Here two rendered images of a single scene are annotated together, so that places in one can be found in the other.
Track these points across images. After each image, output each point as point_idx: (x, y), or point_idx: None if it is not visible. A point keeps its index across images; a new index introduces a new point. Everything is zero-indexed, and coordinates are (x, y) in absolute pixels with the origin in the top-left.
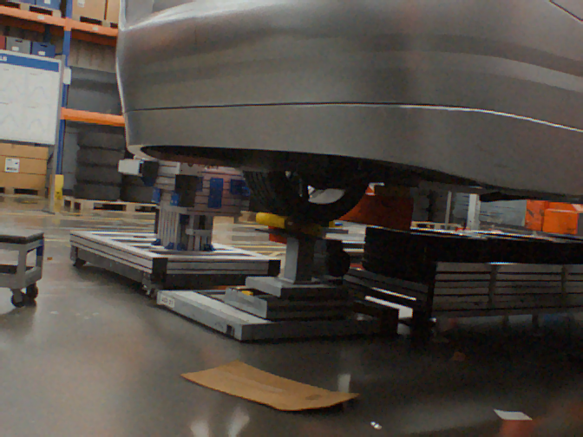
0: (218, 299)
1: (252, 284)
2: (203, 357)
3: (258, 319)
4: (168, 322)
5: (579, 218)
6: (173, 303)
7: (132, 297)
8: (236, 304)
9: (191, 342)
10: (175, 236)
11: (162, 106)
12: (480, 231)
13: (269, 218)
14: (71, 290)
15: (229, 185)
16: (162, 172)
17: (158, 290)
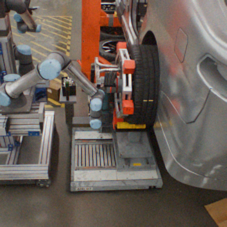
0: (99, 168)
1: (126, 156)
2: (189, 214)
3: (150, 172)
4: (115, 202)
5: (109, 20)
6: (91, 188)
7: (44, 196)
8: (128, 170)
9: (161, 209)
10: (12, 141)
11: None
12: (99, 45)
13: (131, 126)
14: (10, 223)
15: (34, 97)
16: (17, 122)
17: (50, 180)
